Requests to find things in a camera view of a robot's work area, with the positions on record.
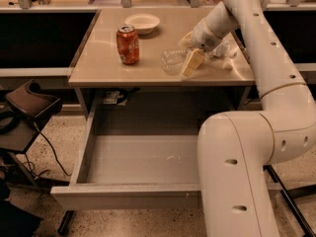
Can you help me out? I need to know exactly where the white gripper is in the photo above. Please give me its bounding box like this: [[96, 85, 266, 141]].
[[178, 18, 223, 77]]

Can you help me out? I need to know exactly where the clear plastic water bottle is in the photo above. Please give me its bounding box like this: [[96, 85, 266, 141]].
[[161, 48, 189, 74]]

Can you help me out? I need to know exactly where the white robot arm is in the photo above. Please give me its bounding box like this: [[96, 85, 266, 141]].
[[181, 0, 316, 237]]

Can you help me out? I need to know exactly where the white labelled water bottle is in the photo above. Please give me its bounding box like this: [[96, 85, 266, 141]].
[[211, 39, 237, 71]]

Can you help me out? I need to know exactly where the grey cabinet with beige top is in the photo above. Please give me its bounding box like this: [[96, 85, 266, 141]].
[[67, 5, 259, 117]]

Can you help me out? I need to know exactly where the grey open top drawer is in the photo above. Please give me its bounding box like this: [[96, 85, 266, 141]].
[[49, 92, 281, 211]]

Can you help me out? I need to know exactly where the white paper bowl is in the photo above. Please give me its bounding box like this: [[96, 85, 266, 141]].
[[124, 14, 160, 36]]

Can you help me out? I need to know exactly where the orange soda can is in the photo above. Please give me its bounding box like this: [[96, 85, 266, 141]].
[[117, 25, 139, 65]]

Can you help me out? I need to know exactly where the white power socket box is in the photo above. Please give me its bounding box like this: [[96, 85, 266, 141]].
[[103, 91, 119, 105]]

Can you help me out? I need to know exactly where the dark brown side stand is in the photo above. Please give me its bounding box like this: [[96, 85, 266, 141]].
[[0, 80, 62, 190]]

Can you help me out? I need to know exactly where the black floor bar right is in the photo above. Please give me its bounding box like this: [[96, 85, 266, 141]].
[[264, 165, 316, 237]]

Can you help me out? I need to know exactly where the black cabinet foot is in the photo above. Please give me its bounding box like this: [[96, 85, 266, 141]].
[[57, 210, 74, 236]]

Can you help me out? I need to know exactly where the black cable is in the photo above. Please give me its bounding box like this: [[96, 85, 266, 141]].
[[23, 121, 72, 180]]

